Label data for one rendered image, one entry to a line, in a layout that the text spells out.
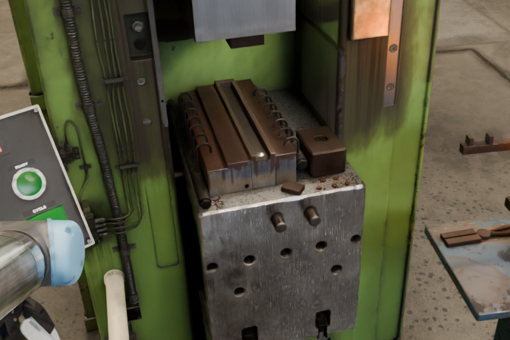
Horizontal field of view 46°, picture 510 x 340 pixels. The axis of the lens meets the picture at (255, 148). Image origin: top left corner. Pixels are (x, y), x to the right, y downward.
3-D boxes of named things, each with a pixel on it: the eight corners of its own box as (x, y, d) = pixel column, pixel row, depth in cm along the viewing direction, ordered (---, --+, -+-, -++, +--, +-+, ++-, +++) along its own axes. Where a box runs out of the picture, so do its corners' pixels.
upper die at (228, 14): (295, 30, 119) (295, -18, 114) (195, 43, 115) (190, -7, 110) (246, -22, 154) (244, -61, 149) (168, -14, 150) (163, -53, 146)
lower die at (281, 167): (296, 181, 137) (296, 149, 133) (209, 196, 133) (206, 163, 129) (251, 103, 172) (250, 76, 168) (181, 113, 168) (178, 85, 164)
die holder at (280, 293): (357, 327, 157) (366, 184, 135) (213, 360, 150) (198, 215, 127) (292, 206, 204) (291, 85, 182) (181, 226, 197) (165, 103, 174)
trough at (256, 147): (275, 158, 132) (274, 152, 132) (251, 162, 131) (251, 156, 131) (233, 83, 168) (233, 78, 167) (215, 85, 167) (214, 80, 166)
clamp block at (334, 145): (346, 172, 139) (347, 148, 136) (311, 178, 138) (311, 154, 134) (328, 147, 149) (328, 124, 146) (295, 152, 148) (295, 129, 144)
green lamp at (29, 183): (45, 196, 108) (39, 175, 106) (17, 200, 107) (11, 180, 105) (45, 187, 111) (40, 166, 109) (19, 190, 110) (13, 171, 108)
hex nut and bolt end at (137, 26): (149, 52, 128) (144, 20, 125) (135, 54, 128) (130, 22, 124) (147, 48, 131) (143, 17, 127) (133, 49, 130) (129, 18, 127)
